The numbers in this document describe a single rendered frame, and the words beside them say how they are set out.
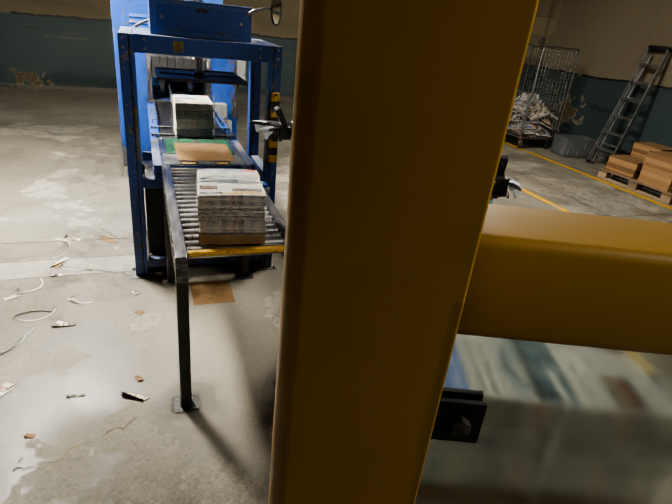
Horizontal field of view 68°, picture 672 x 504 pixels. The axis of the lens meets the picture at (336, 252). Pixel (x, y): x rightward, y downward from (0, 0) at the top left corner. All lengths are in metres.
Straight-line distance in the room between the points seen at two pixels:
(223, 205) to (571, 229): 1.93
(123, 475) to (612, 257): 2.20
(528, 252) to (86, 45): 10.60
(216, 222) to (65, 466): 1.16
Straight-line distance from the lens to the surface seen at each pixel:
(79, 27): 10.75
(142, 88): 5.61
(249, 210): 2.15
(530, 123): 9.66
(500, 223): 0.27
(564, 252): 0.27
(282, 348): 0.26
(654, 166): 7.95
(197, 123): 4.07
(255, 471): 2.29
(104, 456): 2.43
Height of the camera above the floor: 1.74
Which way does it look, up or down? 25 degrees down
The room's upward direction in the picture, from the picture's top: 6 degrees clockwise
